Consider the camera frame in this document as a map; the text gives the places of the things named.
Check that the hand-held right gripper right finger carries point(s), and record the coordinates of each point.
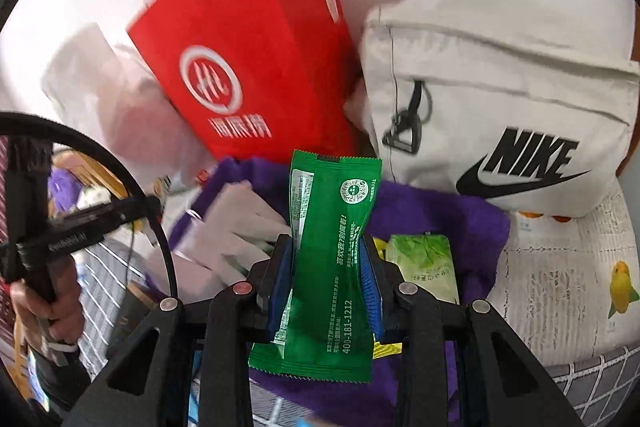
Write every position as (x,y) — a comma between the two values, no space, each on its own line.
(370,287)

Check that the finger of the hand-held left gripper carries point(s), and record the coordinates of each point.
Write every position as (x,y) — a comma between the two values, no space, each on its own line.
(141,209)

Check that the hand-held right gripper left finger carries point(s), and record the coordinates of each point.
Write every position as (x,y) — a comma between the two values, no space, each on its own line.
(282,277)

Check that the light green tissue packet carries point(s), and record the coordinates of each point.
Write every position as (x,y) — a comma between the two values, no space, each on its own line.
(425,262)

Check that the green sachet packet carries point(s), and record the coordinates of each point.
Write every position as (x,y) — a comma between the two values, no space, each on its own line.
(325,217)

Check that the person's left hand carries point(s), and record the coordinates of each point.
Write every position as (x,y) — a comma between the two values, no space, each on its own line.
(65,312)

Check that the purple plush item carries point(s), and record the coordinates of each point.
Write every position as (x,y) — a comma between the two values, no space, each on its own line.
(62,189)

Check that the wooden bed headboard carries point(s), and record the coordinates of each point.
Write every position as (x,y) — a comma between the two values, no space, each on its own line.
(80,163)

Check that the purple towel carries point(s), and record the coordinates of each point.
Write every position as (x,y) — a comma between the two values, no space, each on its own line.
(475,232)

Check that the white plastic shopping bag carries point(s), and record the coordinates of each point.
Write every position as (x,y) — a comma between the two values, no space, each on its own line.
(100,82)

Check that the blue tissue pack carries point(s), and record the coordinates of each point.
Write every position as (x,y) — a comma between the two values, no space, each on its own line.
(195,387)

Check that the newspaper print sheet yellow birds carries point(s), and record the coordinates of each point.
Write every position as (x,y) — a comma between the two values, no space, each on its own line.
(550,282)

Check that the red paper bag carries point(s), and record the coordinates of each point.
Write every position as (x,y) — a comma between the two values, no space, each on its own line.
(250,32)

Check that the beige fabric pouch black logo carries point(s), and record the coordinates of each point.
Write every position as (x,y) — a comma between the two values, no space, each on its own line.
(500,82)

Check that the grey checked cloth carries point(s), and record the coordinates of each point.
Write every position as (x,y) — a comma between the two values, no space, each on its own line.
(600,387)

